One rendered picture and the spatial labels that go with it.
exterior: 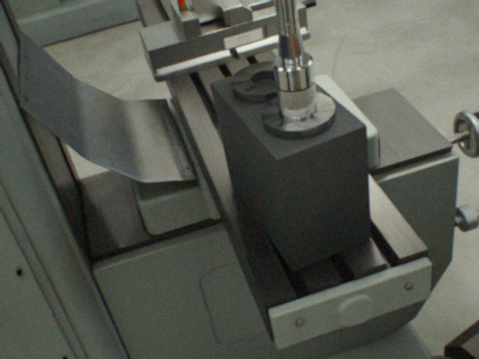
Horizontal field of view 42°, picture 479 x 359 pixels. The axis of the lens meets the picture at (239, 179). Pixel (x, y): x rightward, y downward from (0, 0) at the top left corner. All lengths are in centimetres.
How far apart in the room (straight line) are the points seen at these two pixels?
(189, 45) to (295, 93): 62
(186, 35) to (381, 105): 50
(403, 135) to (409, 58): 187
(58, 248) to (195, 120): 34
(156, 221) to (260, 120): 48
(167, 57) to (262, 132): 59
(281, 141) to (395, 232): 23
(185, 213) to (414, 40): 238
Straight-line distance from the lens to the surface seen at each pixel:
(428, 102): 290
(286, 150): 72
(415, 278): 86
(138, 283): 130
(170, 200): 119
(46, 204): 112
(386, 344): 168
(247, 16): 133
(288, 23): 70
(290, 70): 71
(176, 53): 132
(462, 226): 153
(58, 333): 127
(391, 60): 325
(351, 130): 74
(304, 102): 74
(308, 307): 81
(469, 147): 159
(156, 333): 141
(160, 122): 132
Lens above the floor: 155
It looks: 38 degrees down
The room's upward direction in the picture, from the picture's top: 11 degrees counter-clockwise
